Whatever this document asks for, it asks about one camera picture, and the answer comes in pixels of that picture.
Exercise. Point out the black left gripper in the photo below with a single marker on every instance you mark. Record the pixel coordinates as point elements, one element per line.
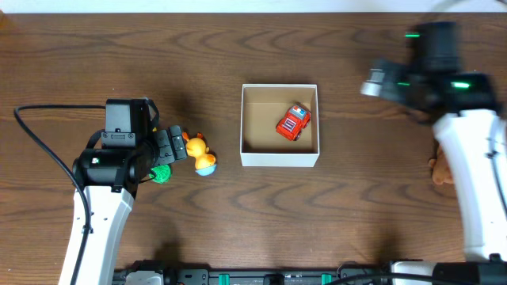
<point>167,145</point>

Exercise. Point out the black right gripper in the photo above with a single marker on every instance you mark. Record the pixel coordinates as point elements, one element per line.
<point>410,71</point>

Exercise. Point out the red toy fire truck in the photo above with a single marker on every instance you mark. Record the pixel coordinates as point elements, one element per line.
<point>294,121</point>

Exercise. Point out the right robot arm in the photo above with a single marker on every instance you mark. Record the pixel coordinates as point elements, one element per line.
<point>467,123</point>

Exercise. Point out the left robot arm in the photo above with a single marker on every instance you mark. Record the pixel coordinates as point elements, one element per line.
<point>129,151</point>

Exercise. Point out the green round wheel toy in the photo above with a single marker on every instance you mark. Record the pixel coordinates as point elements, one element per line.
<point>160,174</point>

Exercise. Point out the orange rubber duck toy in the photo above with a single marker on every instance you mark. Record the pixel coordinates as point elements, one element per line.
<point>197,148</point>

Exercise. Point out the white cardboard box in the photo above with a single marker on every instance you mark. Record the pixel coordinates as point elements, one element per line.
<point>263,107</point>

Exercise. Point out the brown plush toy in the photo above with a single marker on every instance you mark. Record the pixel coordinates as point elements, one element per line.
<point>441,173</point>

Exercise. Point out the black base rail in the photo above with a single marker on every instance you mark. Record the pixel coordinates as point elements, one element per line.
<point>156,272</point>

